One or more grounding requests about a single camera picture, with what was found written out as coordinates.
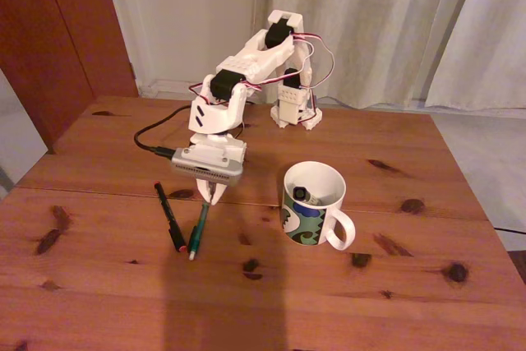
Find white marker with black cap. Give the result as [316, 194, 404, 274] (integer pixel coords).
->
[292, 186, 324, 206]

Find narrow cream curtain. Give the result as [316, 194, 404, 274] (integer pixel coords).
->
[422, 0, 526, 113]

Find wide cream curtain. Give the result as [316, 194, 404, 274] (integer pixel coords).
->
[248, 0, 484, 110]

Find red white servo wires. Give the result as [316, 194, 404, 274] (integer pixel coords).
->
[188, 32, 336, 100]

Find teal green pen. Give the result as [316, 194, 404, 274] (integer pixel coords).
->
[187, 201, 211, 261]

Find black camera cable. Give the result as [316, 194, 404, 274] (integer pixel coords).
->
[134, 104, 194, 160]

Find black floor cable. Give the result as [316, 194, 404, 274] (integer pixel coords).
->
[492, 224, 526, 237]

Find silver camera box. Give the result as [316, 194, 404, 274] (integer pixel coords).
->
[170, 146, 245, 188]

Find black pen with red ends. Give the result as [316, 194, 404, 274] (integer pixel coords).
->
[154, 180, 188, 253]

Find brown wooden cabinet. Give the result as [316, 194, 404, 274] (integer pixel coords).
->
[0, 0, 139, 151]

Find white mug with green-blue pattern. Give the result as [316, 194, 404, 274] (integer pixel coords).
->
[280, 161, 357, 252]

